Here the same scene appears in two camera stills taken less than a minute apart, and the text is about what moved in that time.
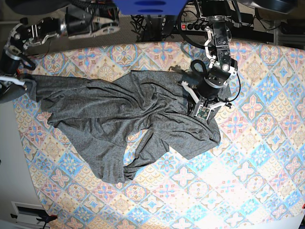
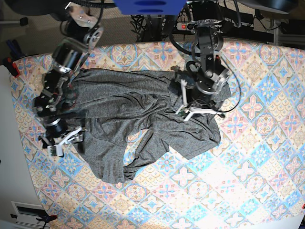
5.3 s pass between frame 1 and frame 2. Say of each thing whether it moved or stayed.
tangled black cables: stayed
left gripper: moved
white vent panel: stayed
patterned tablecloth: stayed
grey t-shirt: moved
